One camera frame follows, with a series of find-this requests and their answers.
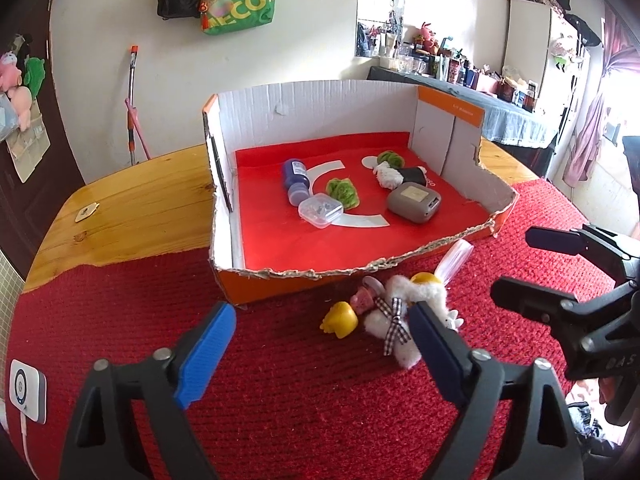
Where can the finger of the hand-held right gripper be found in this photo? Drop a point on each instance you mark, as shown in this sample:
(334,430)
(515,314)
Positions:
(520,297)
(555,240)

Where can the white square device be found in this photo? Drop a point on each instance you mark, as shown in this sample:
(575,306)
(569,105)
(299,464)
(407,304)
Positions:
(27,390)

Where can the green plush toy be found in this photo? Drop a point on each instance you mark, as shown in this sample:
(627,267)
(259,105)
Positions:
(35,75)

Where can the side table with dark cloth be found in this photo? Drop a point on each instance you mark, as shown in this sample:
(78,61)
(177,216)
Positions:
(500,120)

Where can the white plush toy yellow feet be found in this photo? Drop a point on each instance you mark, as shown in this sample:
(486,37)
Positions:
(400,305)

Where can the black garment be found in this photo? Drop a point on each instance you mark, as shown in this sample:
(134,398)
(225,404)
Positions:
(585,30)

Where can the red paper liner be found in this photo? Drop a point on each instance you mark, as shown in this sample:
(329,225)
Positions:
(300,245)

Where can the metal mop stick orange cap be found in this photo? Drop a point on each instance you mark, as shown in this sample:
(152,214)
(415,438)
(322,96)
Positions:
(133,100)

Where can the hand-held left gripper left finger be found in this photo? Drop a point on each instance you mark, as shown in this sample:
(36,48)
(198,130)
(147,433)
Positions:
(205,355)

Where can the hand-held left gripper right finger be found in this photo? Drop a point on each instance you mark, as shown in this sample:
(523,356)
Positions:
(435,355)

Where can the row of bottles and jars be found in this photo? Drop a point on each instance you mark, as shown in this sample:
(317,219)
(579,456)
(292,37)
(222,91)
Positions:
(460,67)

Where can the white wardrobe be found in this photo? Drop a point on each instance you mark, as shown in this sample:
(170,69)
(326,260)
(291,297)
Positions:
(530,45)

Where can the red tassel charm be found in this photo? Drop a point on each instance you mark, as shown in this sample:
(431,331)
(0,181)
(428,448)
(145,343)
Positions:
(206,17)

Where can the dark brown door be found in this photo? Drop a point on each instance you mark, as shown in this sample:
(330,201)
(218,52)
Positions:
(50,160)

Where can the clear plastic package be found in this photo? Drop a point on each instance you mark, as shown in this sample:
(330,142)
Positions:
(455,257)

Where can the clear plastic case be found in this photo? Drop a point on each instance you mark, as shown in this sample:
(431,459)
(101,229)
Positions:
(320,212)

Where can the grey rounded case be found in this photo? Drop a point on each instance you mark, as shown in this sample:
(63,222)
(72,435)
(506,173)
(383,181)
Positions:
(410,200)

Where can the green felt ball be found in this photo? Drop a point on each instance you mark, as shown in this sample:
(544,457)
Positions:
(390,159)
(340,192)

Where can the pink plush figure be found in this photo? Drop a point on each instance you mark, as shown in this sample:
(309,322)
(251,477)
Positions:
(427,35)

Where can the red knitted mat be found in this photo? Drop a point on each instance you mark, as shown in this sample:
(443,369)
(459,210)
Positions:
(300,410)

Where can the clear plastic bag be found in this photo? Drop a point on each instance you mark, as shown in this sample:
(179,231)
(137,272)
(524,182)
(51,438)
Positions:
(5,120)

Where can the black roll with white stuffing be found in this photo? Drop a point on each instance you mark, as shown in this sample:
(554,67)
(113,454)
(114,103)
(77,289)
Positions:
(412,176)

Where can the pink plush toy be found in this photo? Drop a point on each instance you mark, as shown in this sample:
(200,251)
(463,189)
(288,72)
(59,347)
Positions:
(22,102)
(9,70)

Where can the orange and white cardboard box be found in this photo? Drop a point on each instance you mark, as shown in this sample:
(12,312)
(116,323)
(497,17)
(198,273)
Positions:
(325,110)

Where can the small beige tag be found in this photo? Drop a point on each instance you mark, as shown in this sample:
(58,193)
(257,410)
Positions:
(86,212)

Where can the pink hanging cloth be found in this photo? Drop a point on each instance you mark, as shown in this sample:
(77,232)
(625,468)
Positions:
(590,135)

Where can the blue bottle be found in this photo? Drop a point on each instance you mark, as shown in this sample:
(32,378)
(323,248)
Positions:
(295,175)

